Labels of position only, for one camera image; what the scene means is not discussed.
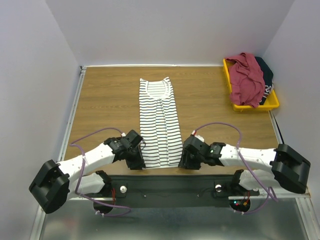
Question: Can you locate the dark navy tank top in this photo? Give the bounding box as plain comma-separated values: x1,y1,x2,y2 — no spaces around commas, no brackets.
255,56,274,105

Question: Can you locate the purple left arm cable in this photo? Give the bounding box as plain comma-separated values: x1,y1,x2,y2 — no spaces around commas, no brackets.
69,127,132,218

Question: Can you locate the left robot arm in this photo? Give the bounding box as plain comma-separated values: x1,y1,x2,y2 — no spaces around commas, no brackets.
29,130,146,214

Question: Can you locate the yellow plastic bin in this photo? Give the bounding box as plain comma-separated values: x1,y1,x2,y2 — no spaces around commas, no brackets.
222,58,280,112

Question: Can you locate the left aluminium side rail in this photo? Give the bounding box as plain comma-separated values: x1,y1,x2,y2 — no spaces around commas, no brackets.
56,66,87,162

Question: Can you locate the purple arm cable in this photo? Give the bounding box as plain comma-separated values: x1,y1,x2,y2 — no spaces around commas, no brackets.
69,127,132,218
192,121,280,216

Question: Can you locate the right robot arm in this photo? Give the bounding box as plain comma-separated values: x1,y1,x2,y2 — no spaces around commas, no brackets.
178,135,311,195

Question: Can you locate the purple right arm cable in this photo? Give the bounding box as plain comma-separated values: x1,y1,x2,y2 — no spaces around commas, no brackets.
192,121,280,216

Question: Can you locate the black white striped tank top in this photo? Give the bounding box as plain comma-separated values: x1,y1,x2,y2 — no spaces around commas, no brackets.
138,77,183,169

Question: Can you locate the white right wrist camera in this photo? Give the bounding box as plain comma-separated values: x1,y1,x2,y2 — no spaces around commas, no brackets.
191,130,205,142

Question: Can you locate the maroon red tank top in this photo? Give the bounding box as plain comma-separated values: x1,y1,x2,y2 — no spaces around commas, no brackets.
225,52,265,108

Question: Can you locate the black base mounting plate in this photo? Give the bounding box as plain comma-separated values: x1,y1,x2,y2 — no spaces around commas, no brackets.
74,174,261,209

